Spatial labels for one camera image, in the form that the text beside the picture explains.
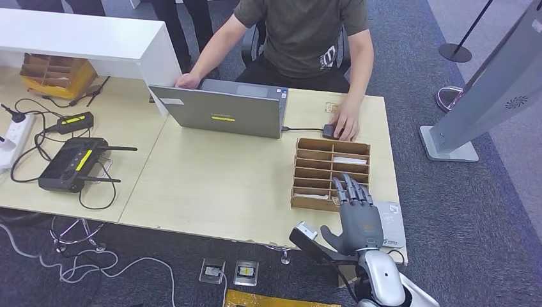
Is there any thin black cable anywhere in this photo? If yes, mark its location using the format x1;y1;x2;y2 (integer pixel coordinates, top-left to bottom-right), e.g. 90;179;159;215
41;75;111;108

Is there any white desk shelf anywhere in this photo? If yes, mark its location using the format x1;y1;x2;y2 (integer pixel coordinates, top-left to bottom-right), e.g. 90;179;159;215
0;7;183;117

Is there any seated person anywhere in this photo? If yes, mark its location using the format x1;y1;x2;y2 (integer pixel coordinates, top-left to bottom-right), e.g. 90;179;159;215
174;0;375;142

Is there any grey card reader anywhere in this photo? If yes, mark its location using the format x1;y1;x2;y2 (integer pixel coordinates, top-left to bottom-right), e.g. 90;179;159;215
372;200;407;249

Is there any white power strip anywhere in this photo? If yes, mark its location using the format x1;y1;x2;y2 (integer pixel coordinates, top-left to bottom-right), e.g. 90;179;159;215
0;113;37;174

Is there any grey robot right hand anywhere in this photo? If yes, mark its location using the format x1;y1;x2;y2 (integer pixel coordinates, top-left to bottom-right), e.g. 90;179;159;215
320;173;385;256

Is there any black office chair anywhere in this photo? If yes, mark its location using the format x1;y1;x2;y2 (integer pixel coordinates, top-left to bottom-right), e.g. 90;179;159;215
240;20;353;75

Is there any person's right hand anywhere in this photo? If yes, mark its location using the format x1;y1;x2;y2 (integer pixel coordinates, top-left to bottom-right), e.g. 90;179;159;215
174;72;203;90

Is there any black plug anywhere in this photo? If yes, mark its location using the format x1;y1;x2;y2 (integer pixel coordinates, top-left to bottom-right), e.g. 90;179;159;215
1;102;27;123

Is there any black stanchion post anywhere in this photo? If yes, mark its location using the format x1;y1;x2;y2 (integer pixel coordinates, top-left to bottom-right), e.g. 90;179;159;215
438;0;495;63

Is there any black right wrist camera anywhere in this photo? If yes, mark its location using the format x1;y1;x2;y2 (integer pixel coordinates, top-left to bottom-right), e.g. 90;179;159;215
289;221;360;265

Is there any person's left hand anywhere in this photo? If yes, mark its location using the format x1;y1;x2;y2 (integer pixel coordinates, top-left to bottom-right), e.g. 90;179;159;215
328;96;360;142

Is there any white floor cable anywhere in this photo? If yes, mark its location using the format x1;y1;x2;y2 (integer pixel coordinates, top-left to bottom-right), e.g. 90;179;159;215
0;220;178;307

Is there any grey laptop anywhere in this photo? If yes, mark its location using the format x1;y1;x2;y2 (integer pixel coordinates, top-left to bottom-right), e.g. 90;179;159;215
148;79;290;140

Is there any black power adapter yellow label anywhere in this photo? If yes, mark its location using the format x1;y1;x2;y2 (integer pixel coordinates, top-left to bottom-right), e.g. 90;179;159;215
44;111;95;136

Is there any metal floor socket box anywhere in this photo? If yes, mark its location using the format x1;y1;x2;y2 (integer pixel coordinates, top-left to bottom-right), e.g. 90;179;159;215
199;257;227;285
233;260;260;287

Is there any wooden organizer in yellow box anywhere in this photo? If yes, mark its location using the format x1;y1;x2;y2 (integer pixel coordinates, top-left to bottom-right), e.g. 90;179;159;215
20;52;98;100

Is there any black remote controller with antennas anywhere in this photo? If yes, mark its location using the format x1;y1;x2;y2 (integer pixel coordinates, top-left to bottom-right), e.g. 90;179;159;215
37;136;139;194

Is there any black USB hub with cable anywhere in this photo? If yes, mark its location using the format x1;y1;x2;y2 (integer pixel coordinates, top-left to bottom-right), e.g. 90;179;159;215
281;123;345;141

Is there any black power cable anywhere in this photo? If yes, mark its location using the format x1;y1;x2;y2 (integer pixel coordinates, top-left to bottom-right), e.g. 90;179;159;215
10;97;117;210

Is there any beige desk leg panel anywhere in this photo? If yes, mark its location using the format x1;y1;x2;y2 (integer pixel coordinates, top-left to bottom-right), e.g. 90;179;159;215
337;271;359;289

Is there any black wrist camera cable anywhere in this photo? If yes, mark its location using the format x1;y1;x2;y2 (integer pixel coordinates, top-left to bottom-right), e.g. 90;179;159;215
332;259;360;304

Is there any chrome stanchion base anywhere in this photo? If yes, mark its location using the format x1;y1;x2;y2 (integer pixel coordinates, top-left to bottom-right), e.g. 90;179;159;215
436;86;465;114

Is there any wooden card organizer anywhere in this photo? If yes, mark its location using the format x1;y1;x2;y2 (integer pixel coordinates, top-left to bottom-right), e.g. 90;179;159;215
290;138;372;213

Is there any grey kiosk stand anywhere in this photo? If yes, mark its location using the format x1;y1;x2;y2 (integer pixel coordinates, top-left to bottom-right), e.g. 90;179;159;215
419;0;542;164

